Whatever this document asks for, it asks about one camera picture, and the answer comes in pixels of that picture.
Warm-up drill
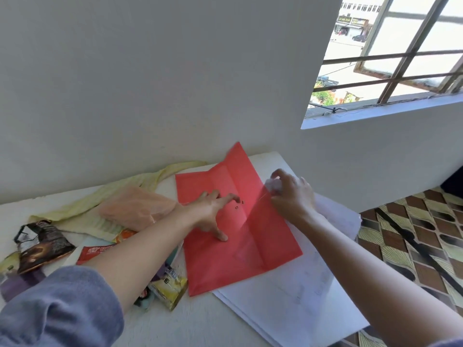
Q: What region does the person's left hand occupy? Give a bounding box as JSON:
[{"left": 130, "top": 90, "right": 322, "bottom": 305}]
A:
[{"left": 180, "top": 190, "right": 241, "bottom": 243}]

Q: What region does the person's right hand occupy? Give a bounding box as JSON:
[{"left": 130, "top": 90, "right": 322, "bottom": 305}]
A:
[{"left": 269, "top": 168, "right": 317, "bottom": 227}]

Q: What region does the clear adhesive tape strip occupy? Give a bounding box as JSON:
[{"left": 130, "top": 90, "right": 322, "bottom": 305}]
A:
[{"left": 253, "top": 178, "right": 283, "bottom": 211}]

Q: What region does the red paper sheet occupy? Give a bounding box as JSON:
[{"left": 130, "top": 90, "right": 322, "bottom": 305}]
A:
[{"left": 175, "top": 142, "right": 304, "bottom": 297}]

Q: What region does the person's left forearm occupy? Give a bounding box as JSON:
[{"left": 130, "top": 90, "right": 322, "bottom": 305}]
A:
[{"left": 82, "top": 205, "right": 194, "bottom": 315}]

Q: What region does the person's right forearm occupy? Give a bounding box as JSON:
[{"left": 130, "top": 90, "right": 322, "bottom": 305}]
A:
[{"left": 289, "top": 212, "right": 463, "bottom": 347}]

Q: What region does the yellow sachet packet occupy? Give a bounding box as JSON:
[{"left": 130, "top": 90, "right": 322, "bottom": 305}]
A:
[{"left": 148, "top": 267, "right": 189, "bottom": 312}]

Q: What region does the orange translucent plastic bag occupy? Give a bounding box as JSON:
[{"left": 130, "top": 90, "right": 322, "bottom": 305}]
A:
[{"left": 98, "top": 186, "right": 178, "bottom": 232}]

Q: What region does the small orange packet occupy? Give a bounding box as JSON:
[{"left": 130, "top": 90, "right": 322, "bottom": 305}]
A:
[{"left": 115, "top": 228, "right": 139, "bottom": 245}]

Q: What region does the teal packet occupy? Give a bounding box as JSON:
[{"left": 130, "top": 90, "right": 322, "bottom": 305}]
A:
[{"left": 133, "top": 287, "right": 157, "bottom": 310}]

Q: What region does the stack of white paper sheets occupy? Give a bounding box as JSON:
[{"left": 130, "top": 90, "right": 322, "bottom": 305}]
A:
[{"left": 211, "top": 189, "right": 370, "bottom": 347}]

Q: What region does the white window sill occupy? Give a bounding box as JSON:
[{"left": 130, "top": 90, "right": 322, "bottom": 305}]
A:
[{"left": 300, "top": 93, "right": 463, "bottom": 131}]

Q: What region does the red snack packet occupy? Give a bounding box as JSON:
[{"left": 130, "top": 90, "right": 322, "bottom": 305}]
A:
[{"left": 75, "top": 245, "right": 117, "bottom": 266}]

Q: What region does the yellow plastic bag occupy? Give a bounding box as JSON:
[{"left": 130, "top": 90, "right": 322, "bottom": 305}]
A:
[{"left": 28, "top": 161, "right": 208, "bottom": 243}]

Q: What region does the dark object on floor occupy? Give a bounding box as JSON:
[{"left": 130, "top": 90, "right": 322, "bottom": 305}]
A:
[{"left": 440, "top": 165, "right": 463, "bottom": 199}]

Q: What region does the shop building outside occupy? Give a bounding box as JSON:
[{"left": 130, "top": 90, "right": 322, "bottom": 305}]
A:
[{"left": 334, "top": 1, "right": 383, "bottom": 37}]

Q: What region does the rusty open window pane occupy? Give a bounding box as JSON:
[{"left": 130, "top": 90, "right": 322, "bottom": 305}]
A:
[{"left": 353, "top": 0, "right": 463, "bottom": 93}]

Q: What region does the brown metal window grille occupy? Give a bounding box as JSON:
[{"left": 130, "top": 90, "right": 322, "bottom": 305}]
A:
[{"left": 312, "top": 0, "right": 463, "bottom": 105}]

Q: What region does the dark brown snack packet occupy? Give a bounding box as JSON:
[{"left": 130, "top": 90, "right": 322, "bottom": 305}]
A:
[{"left": 14, "top": 220, "right": 77, "bottom": 275}]

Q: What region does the blue-grey sleeve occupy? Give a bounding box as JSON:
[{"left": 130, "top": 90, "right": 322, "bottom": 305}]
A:
[{"left": 0, "top": 266, "right": 125, "bottom": 347}]

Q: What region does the purple packet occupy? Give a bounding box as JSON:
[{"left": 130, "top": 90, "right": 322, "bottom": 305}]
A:
[{"left": 0, "top": 270, "right": 46, "bottom": 303}]

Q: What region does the green packet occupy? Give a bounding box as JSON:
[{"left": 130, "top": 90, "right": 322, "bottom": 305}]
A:
[{"left": 0, "top": 251, "right": 21, "bottom": 276}]

